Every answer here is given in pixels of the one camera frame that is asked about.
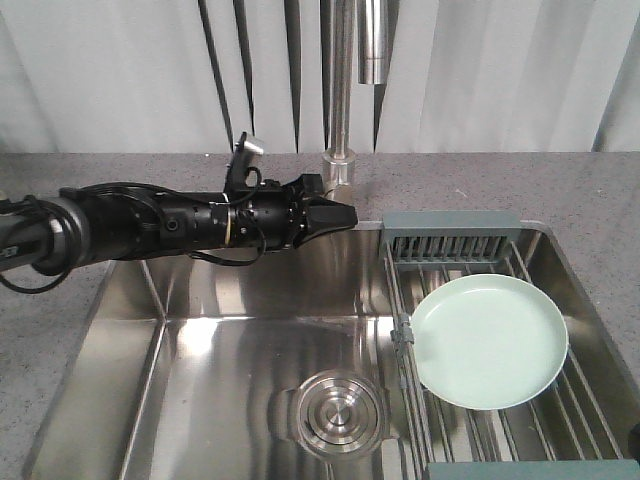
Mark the round steel drain cover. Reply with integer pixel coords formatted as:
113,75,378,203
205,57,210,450
289,369,387,461

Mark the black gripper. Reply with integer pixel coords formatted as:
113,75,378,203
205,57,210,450
227,174,357,250

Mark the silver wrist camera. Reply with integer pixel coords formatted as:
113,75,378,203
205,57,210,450
224,132,265,196

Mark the light green round plate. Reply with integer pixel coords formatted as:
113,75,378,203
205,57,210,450
411,274,569,411

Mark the white pleated curtain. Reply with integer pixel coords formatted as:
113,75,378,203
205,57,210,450
1,1,639,153

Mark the stainless steel sink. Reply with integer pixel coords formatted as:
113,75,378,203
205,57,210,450
22,219,640,480

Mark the stainless steel faucet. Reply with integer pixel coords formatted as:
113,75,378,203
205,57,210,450
322,0,390,204

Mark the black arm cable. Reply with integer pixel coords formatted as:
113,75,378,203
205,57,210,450
0,197,76,295

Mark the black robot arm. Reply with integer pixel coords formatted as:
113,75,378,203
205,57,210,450
1,174,358,280

